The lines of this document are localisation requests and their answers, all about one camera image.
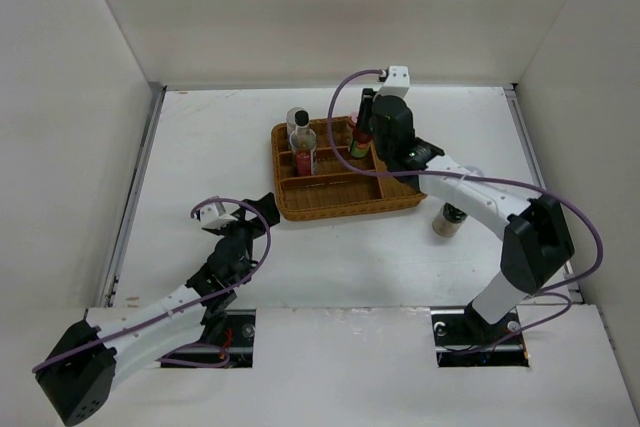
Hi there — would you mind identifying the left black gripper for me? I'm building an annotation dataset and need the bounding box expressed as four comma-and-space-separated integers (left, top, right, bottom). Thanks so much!
212, 193, 278, 255

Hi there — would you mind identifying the tall dark vinegar bottle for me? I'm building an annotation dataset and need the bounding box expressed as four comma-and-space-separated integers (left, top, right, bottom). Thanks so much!
289, 110, 317, 176

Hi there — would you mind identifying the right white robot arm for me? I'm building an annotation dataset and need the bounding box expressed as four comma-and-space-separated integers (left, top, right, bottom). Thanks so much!
357, 88, 575, 343

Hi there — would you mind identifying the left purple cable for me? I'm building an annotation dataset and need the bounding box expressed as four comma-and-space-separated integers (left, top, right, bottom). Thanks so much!
30, 199, 273, 374

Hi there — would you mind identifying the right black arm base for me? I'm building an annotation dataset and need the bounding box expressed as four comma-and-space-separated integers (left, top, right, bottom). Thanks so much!
430, 308, 529, 368

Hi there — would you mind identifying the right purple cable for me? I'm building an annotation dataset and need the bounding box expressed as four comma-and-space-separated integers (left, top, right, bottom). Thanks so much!
327, 68, 604, 353

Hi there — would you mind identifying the brown wicker divided basket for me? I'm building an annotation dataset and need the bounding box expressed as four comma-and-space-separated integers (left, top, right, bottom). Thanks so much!
271, 119, 426, 221

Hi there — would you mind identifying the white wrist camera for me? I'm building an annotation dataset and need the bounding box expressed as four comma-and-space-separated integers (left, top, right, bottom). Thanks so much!
377, 65, 411, 99
190, 196, 236, 230

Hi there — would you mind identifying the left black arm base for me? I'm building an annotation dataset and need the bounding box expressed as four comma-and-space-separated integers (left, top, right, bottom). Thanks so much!
159, 310, 257, 369

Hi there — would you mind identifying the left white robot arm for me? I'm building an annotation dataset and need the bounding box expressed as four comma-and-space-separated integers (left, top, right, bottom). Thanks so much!
33, 193, 280, 426

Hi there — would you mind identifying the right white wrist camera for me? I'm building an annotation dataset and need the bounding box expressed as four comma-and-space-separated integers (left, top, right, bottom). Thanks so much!
377, 65, 411, 99

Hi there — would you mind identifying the purple cable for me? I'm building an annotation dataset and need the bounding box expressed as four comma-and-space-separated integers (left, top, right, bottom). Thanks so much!
30, 199, 273, 374
327, 68, 604, 353

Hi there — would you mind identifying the silver-lid jar with blue label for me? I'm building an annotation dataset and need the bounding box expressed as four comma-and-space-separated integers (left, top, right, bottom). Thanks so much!
286, 107, 303, 139

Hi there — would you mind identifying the green red sauce bottle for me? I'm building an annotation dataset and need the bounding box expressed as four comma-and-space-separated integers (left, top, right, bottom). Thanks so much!
349, 127, 372, 159

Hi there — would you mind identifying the black-cap small pepper bottle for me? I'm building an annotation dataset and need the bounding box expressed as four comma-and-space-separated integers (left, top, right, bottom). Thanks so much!
432, 203, 467, 238

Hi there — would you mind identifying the pink-cap clear spice bottle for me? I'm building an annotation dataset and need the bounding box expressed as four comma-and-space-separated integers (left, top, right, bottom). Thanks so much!
347, 112, 358, 129

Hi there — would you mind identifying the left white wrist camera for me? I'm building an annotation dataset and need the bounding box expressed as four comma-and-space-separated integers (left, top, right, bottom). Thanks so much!
190, 196, 236, 230

